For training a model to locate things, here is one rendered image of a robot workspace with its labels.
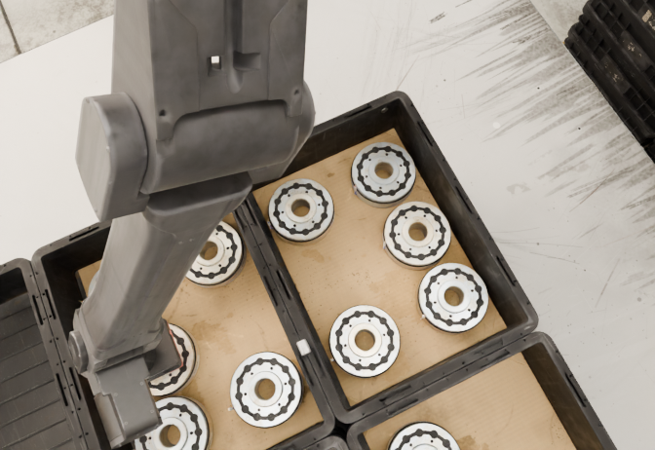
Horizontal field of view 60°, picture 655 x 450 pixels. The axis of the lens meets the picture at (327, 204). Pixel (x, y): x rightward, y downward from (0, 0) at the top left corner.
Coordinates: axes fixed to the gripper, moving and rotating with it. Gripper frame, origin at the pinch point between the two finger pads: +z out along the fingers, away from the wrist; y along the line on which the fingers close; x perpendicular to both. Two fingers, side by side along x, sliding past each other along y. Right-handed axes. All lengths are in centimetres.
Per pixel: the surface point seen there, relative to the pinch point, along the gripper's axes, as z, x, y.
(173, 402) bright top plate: 1.0, -6.4, -0.2
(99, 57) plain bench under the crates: 18, 65, 5
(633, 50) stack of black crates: 49, 28, 126
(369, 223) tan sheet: 4.8, 5.9, 36.9
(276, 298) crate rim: -5.5, -0.4, 19.2
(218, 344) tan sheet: 4.3, -1.2, 8.0
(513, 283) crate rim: -4, -12, 50
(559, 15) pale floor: 90, 65, 143
